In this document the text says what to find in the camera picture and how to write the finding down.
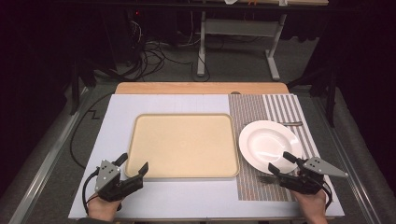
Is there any beige plastic tray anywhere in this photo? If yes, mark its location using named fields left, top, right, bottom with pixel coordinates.
left=124, top=113, right=241, bottom=180

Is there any black metal stand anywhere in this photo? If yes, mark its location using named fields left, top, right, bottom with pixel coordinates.
left=286, top=68, right=339, bottom=129
left=69, top=59, right=97, bottom=116

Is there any white foam board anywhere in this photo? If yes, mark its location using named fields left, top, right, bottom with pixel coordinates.
left=68, top=93, right=346, bottom=220

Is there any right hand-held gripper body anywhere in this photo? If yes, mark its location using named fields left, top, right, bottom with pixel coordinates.
left=278, top=156, right=349, bottom=196

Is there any metal floor rail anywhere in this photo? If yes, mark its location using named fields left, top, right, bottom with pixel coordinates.
left=311, top=92, right=382, bottom=224
left=8, top=87, right=92, bottom=224

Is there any silver metal utensil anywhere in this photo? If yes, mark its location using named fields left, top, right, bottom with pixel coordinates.
left=277, top=120, right=304, bottom=127

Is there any left hand-held gripper cable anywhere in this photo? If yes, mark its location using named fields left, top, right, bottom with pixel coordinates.
left=81, top=168, right=101, bottom=217

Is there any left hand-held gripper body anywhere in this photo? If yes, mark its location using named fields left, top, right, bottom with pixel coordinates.
left=93, top=159, right=145, bottom=203

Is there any person's left hand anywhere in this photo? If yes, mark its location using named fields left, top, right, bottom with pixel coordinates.
left=87, top=193, right=123, bottom=222

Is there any white metal desk frame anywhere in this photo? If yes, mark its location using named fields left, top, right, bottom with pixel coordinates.
left=196, top=10, right=289, bottom=82

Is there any long black floor cable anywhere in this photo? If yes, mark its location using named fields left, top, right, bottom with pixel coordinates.
left=69, top=92, right=115, bottom=171

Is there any striped woven placemat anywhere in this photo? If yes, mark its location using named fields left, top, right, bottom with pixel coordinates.
left=228, top=92, right=323, bottom=203

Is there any person's right hand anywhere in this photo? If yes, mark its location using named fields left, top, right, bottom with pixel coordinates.
left=290, top=186, right=329, bottom=224

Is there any tangle of floor cables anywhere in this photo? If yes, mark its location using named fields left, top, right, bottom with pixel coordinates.
left=118, top=18, right=210, bottom=82

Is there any hand-held gripper cable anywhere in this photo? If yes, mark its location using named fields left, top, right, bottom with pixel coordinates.
left=320, top=181, right=334, bottom=213
left=81, top=168, right=101, bottom=217

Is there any white round plate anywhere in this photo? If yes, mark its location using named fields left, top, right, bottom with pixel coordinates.
left=238, top=119, right=304, bottom=175

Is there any right hand-held gripper cable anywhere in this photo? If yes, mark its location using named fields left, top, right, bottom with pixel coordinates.
left=320, top=181, right=334, bottom=213

